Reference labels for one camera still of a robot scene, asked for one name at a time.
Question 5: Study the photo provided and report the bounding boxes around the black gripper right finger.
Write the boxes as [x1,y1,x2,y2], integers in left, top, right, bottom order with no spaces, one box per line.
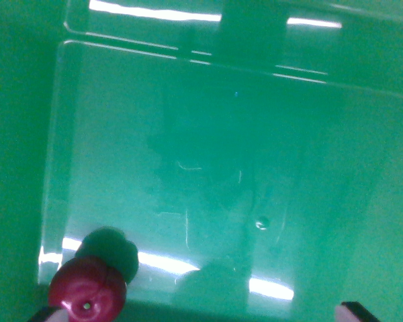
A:
[334,301,380,322]

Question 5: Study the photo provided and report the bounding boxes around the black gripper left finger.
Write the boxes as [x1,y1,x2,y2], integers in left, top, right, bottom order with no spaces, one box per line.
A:
[28,306,69,322]

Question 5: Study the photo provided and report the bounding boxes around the dark red toy apple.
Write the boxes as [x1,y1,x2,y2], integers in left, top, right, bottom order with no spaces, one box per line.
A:
[48,255,128,322]

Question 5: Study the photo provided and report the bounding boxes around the green plastic bin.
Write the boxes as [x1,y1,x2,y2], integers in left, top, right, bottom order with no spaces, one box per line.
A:
[0,0,403,322]

